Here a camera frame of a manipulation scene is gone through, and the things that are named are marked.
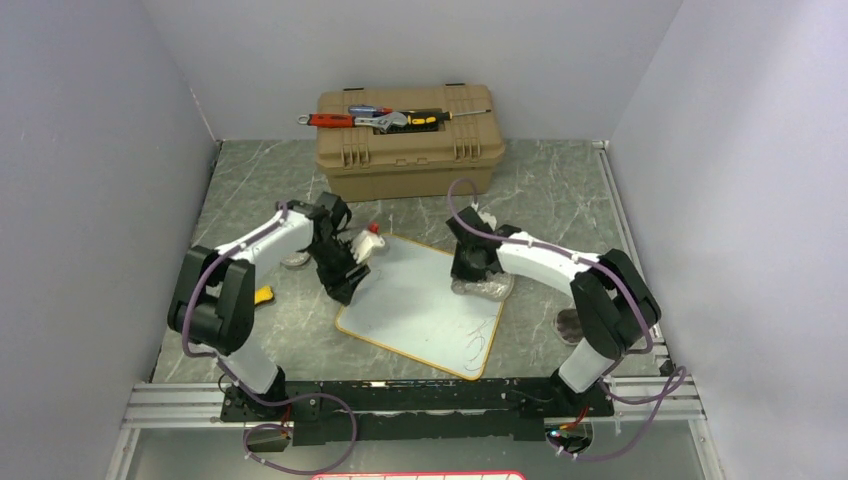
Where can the black aluminium base frame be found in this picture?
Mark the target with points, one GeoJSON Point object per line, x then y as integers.
{"type": "Point", "coordinates": [335, 411]}

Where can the yellow bone shaped sponge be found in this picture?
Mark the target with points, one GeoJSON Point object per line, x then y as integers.
{"type": "Point", "coordinates": [264, 295]}

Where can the blue red handled screwdriver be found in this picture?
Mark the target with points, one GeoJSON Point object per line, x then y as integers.
{"type": "Point", "coordinates": [372, 111]}

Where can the yellow framed whiteboard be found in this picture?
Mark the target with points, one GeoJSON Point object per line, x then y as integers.
{"type": "Point", "coordinates": [406, 305]}

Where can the tan plastic toolbox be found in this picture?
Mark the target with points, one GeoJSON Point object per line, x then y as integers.
{"type": "Point", "coordinates": [363, 163]}

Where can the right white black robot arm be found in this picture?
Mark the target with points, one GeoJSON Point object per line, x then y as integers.
{"type": "Point", "coordinates": [614, 306]}

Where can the yellow black handled screwdriver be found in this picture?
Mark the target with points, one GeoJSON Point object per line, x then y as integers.
{"type": "Point", "coordinates": [428, 117]}

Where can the dark brown scrubbing pad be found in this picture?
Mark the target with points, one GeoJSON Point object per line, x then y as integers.
{"type": "Point", "coordinates": [568, 327]}

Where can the grey scrubbing pad left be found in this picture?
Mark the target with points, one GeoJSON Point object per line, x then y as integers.
{"type": "Point", "coordinates": [296, 260]}

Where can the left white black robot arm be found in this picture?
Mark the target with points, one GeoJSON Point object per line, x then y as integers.
{"type": "Point", "coordinates": [213, 303]}

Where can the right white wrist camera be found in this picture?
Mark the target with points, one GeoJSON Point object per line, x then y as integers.
{"type": "Point", "coordinates": [488, 219]}

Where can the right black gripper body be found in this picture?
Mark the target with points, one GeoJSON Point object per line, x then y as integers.
{"type": "Point", "coordinates": [464, 267]}

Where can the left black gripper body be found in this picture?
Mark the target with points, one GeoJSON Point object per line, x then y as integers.
{"type": "Point", "coordinates": [334, 261]}

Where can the grey mesh scrubbing pad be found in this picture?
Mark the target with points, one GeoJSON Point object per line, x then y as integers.
{"type": "Point", "coordinates": [495, 287]}

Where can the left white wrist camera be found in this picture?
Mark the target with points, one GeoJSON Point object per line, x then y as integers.
{"type": "Point", "coordinates": [367, 243]}

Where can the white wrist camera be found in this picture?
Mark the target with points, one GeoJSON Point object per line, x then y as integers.
{"type": "Point", "coordinates": [367, 243]}
{"type": "Point", "coordinates": [488, 219]}

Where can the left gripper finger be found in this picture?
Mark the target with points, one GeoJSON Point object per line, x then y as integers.
{"type": "Point", "coordinates": [353, 279]}
{"type": "Point", "coordinates": [341, 292]}

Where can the red handled adjustable wrench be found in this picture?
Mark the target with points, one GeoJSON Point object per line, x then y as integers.
{"type": "Point", "coordinates": [381, 123]}

